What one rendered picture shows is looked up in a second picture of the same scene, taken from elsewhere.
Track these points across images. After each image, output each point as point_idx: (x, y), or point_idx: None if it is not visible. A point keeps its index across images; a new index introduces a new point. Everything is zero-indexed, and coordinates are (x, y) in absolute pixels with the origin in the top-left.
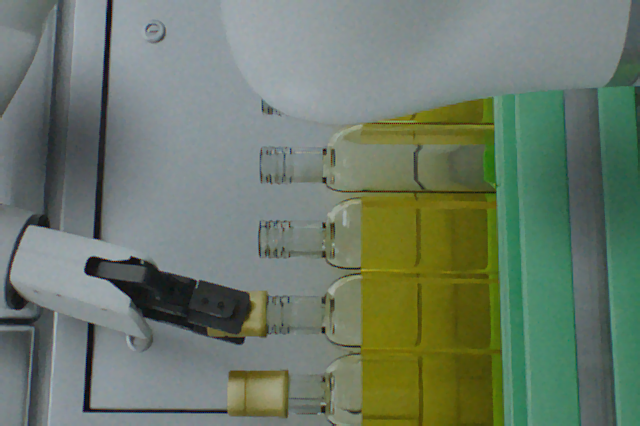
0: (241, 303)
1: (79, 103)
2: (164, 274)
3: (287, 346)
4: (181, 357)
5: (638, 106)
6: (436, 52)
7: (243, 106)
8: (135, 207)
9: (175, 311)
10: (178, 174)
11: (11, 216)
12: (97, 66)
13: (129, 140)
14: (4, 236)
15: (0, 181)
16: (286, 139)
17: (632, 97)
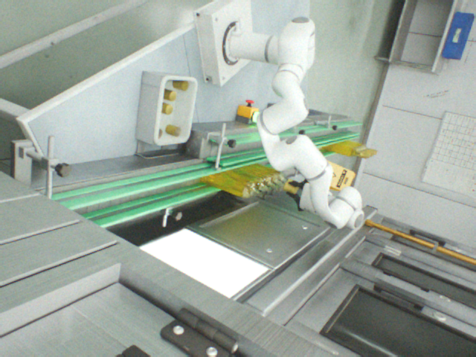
0: (291, 181)
1: (296, 249)
2: (303, 181)
3: (275, 215)
4: (297, 222)
5: None
6: None
7: (257, 234)
8: (293, 236)
9: None
10: (280, 235)
11: (327, 199)
12: (287, 251)
13: (287, 242)
14: (330, 196)
15: (322, 253)
16: (252, 227)
17: None
